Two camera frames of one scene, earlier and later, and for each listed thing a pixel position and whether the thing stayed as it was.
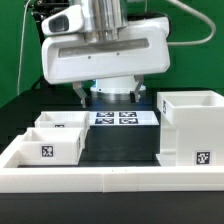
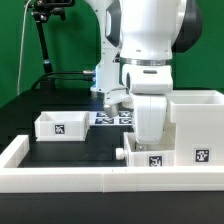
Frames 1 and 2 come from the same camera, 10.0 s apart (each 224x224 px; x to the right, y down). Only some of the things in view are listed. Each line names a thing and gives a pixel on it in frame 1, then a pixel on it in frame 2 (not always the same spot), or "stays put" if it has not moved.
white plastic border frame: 16,179 stays put
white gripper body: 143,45 -> 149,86
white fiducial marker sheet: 123,118 stays put
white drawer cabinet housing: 191,128 stays put
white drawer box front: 51,146 -> 147,154
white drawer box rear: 64,119 stays put
